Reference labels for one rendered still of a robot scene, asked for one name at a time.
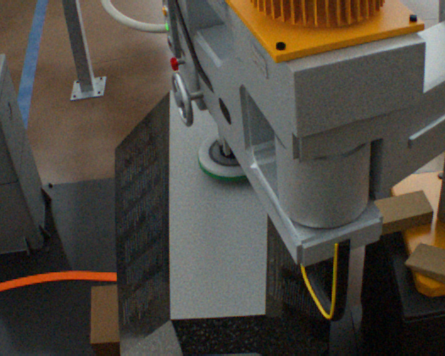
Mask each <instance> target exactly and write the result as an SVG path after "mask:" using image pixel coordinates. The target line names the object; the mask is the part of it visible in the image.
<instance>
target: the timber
mask: <svg viewBox="0 0 445 356"><path fill-rule="evenodd" d="M91 303H92V312H91V319H92V323H91V333H92V334H91V346H92V347H93V349H94V352H95V354H96V356H120V329H119V310H118V287H117V285H108V286H95V287H94V286H93V287H92V300H91Z"/></svg>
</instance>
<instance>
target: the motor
mask: <svg viewBox="0 0 445 356"><path fill-rule="evenodd" d="M225 1H226V2H227V3H228V5H229V6H230V7H231V8H232V9H233V11H234V12H235V13H236V15H237V16H238V17H239V19H241V20H242V22H243V23H244V25H245V26H246V27H247V28H248V29H249V30H250V32H251V33H252V34H253V35H254V36H256V38H257V39H258V40H259V42H260V43H261V45H262V46H263V47H264V49H265V50H266V51H267V53H268V54H269V55H270V56H271V57H272V59H273V60H274V61H275V63H281V62H284V61H287V60H291V59H297V58H302V57H305V56H309V55H312V54H318V53H324V52H327V51H330V50H336V49H339V48H343V47H351V46H354V45H357V44H363V43H366V42H374V41H377V40H380V39H381V40H383V39H385V38H388V37H391V38H392V37H394V36H402V35H404V34H410V33H413V32H418V31H424V30H425V24H424V23H423V22H422V20H421V19H419V18H418V17H417V15H414V14H413V13H412V11H410V10H409V9H408V8H406V7H405V6H404V5H403V4H402V3H400V1H399V0H225Z"/></svg>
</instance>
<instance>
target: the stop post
mask: <svg viewBox="0 0 445 356"><path fill-rule="evenodd" d="M62 4H63V7H64V15H65V21H66V25H67V26H68V28H67V30H68V33H69V35H70V37H69V39H70V44H71V46H72V48H71V50H72V53H73V55H74V62H75V67H76V70H77V71H76V74H77V76H78V81H75V82H74V86H73V91H72V95H71V100H70V101H76V100H78V99H86V98H93V97H103V92H104V86H105V79H106V76H105V77H98V78H94V76H93V73H92V64H91V60H90V57H89V55H90V54H89V51H88V47H87V44H86V43H87V41H86V35H85V32H84V31H85V29H84V25H83V23H82V20H83V19H82V16H81V8H80V4H79V0H62Z"/></svg>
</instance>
